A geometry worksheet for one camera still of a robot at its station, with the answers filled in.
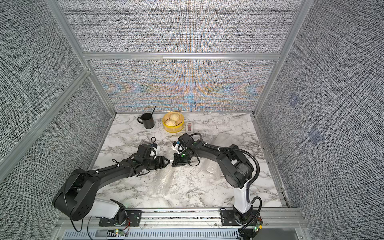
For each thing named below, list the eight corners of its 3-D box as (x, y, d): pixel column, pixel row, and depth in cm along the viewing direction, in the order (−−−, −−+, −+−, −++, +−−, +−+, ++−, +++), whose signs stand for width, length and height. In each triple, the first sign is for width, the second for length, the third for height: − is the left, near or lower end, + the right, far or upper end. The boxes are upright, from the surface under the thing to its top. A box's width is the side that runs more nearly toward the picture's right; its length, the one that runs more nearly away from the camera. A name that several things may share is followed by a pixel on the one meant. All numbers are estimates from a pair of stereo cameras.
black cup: (138, 128, 111) (134, 120, 105) (140, 120, 117) (137, 112, 110) (153, 128, 111) (151, 121, 105) (155, 120, 117) (152, 112, 110)
